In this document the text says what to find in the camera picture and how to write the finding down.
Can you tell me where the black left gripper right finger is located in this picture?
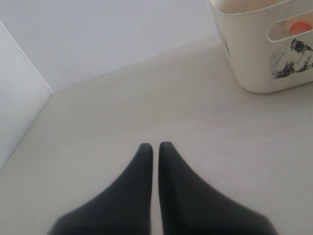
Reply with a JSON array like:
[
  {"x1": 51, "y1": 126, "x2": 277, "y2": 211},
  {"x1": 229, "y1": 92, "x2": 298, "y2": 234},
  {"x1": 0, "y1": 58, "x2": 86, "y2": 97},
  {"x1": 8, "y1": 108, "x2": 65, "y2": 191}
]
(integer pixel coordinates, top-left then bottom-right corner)
[{"x1": 158, "y1": 142, "x2": 276, "y2": 235}]

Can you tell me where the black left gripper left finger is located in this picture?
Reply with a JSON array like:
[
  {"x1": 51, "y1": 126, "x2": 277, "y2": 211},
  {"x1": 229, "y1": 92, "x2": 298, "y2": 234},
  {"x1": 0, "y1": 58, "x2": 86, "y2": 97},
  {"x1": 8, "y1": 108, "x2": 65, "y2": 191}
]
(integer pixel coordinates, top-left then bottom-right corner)
[{"x1": 49, "y1": 143, "x2": 153, "y2": 235}]

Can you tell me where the cream bin with mountain picture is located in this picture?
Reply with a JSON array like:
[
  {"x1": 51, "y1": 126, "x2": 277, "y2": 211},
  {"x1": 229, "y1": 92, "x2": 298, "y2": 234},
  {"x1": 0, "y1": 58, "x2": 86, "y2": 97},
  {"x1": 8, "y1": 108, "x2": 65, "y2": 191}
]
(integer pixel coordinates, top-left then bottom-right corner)
[{"x1": 209, "y1": 0, "x2": 313, "y2": 94}]

